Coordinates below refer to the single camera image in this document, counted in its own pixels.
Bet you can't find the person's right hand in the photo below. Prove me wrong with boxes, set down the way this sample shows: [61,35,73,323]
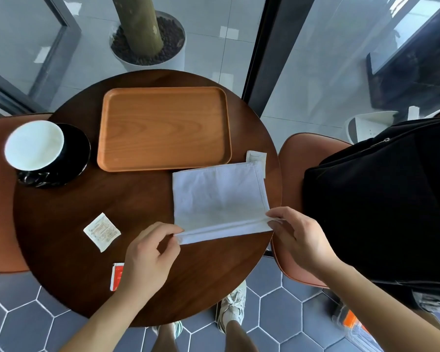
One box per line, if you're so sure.
[265,207,340,277]

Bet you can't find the person's left hand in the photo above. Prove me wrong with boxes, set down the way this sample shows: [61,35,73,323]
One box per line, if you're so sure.
[119,221,184,295]

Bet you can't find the white cloth napkin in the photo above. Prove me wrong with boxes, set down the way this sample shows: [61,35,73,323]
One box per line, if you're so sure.
[172,161,273,245]

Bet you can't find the person's right forearm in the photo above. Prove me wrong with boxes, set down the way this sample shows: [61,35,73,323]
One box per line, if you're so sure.
[317,259,440,352]

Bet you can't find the person's left forearm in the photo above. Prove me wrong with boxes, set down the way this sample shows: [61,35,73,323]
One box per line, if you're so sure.
[59,287,148,352]

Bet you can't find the orange leather chair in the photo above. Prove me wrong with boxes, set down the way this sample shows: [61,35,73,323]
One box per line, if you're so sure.
[0,113,56,274]
[271,132,353,289]

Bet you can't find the red and white sachet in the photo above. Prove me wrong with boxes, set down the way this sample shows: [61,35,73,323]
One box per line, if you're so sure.
[110,262,125,292]

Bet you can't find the white paper packet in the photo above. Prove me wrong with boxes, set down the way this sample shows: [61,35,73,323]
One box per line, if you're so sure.
[246,150,268,179]

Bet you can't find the white square sachet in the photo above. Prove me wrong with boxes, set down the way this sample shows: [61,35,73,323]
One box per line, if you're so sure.
[83,212,122,253]

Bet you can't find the person's left shoe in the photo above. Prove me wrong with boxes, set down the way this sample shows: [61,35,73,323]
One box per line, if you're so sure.
[152,320,184,338]

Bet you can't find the person's shoe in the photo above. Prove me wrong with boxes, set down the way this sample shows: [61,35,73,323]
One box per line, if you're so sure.
[152,320,184,338]
[216,280,248,333]

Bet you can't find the person's right shoe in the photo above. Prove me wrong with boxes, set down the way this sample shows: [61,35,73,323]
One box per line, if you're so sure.
[216,280,248,333]

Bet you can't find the person's left leg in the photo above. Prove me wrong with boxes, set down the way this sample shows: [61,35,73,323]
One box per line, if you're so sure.
[155,323,178,352]

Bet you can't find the person's leg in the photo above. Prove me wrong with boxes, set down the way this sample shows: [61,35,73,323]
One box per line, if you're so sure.
[225,320,260,352]
[155,323,178,352]

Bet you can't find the black backpack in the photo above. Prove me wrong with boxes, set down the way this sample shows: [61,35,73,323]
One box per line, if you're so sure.
[302,117,440,294]

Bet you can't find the person's right leg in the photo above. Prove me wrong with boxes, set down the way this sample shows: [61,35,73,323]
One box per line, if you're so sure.
[225,320,260,352]

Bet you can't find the wooden serving tray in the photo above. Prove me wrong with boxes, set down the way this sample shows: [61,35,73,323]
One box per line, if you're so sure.
[97,87,232,173]

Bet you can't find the clear plastic box orange contents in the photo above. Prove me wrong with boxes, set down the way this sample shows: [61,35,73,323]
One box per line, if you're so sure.
[331,301,385,352]

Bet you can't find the white plastic stool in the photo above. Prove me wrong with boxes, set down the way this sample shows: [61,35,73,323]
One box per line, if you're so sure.
[343,110,400,145]

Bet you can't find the black saucer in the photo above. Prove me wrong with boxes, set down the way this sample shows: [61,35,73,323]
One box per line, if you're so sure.
[16,123,92,188]

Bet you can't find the white plant pot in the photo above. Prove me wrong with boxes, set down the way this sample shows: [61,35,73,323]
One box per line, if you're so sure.
[109,10,187,73]

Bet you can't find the black cabinet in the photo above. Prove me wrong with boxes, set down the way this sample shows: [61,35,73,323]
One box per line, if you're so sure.
[366,0,440,111]

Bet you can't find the green tree trunk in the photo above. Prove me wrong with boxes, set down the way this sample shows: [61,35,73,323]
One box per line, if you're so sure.
[111,0,165,58]

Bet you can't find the black window frame post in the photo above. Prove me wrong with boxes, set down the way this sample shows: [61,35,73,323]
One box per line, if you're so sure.
[242,0,310,116]

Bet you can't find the grey door frame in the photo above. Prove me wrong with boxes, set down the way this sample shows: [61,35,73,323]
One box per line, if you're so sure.
[0,0,82,116]

